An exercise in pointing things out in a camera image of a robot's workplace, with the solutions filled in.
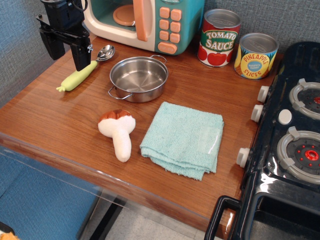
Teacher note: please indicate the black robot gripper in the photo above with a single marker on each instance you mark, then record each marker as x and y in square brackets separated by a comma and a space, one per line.
[63, 23]

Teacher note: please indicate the plush mushroom toy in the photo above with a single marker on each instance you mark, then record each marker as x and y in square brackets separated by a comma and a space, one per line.
[118, 125]

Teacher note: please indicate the light blue folded cloth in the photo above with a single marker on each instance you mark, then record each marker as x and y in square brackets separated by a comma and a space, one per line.
[184, 141]

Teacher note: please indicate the small stainless steel pot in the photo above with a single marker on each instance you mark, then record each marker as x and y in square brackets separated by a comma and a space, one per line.
[139, 79]

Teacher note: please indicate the teal toy microwave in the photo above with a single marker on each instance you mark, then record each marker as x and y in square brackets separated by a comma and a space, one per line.
[162, 26]

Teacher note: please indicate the tomato sauce can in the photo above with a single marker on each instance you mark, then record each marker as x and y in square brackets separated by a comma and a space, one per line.
[220, 30]

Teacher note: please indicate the pineapple slices can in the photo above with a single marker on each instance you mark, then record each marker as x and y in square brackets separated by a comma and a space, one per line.
[255, 55]

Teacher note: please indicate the orange object at corner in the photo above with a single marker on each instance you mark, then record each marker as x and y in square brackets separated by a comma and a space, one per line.
[7, 233]

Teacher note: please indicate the black toy stove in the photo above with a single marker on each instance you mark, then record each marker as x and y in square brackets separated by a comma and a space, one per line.
[280, 188]

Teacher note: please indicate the spoon with green handle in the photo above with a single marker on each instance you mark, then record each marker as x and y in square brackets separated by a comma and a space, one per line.
[77, 77]

